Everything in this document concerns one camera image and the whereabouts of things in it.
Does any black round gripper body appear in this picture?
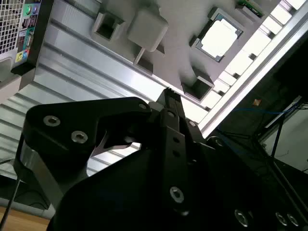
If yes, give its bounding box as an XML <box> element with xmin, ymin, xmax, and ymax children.
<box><xmin>47</xmin><ymin>143</ymin><xmax>232</xmax><ymax>231</ymax></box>

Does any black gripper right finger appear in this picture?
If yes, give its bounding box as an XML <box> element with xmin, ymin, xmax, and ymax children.
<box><xmin>173</xmin><ymin>92</ymin><xmax>307</xmax><ymax>231</ymax></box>

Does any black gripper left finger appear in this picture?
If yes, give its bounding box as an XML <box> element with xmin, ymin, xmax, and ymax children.
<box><xmin>13</xmin><ymin>88</ymin><xmax>191</xmax><ymax>217</ymax></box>

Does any silver green CPU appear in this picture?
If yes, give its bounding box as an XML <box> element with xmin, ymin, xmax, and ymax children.
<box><xmin>194</xmin><ymin>18</ymin><xmax>243</xmax><ymax>61</ymax></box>

